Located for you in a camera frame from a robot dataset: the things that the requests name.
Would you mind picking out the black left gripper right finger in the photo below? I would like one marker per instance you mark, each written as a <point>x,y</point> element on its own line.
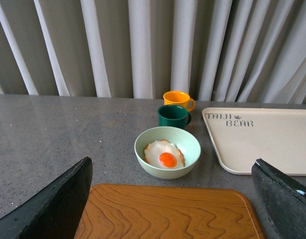
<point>284,199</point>

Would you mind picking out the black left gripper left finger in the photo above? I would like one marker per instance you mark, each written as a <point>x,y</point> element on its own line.
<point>55,211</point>

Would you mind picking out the cream bear print tray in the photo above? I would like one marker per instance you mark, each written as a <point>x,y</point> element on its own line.
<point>240,136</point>

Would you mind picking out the wooden cutting board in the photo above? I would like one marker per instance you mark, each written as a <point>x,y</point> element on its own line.
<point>157,212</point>

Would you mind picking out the fake fried egg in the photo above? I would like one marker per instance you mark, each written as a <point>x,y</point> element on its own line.
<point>163,154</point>

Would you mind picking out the light green bowl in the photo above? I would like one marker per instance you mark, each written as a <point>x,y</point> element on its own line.
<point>183,140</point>

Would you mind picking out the dark green mug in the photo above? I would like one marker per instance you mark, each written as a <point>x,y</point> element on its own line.
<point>173,115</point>

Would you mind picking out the yellow mug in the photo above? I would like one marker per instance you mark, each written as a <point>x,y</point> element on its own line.
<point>179,98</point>

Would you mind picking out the white pleated curtain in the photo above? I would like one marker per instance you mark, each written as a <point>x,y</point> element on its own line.
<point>214,50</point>

